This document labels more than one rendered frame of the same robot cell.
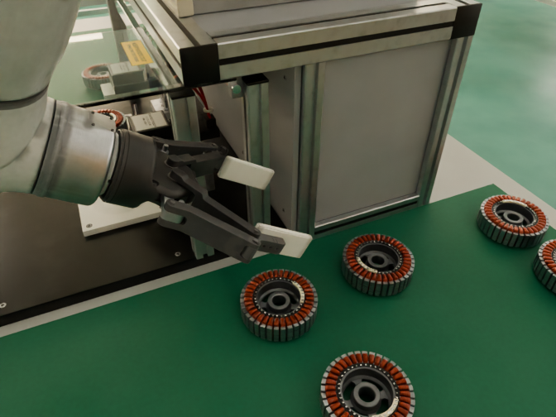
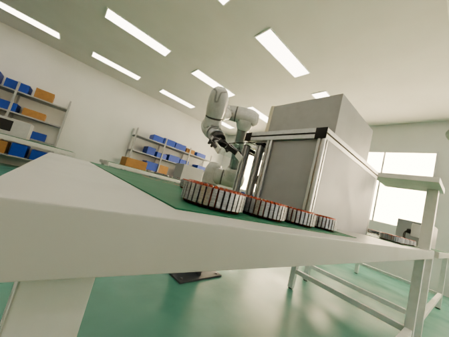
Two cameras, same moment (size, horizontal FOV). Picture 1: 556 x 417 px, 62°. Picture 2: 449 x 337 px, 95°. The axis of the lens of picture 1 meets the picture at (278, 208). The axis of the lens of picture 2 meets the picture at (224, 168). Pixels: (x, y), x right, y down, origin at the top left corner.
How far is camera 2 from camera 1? 1.08 m
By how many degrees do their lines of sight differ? 83
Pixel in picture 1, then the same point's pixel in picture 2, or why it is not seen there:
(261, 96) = (258, 148)
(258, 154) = (254, 166)
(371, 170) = (282, 188)
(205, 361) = not seen: hidden behind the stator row
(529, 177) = not seen: outside the picture
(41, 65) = (212, 111)
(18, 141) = (208, 124)
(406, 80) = (299, 153)
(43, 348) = not seen: hidden behind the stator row
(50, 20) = (212, 104)
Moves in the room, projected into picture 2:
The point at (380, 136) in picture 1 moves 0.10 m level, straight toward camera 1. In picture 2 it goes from (288, 172) to (265, 166)
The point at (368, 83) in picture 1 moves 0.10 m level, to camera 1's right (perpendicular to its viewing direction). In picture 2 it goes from (286, 151) to (300, 148)
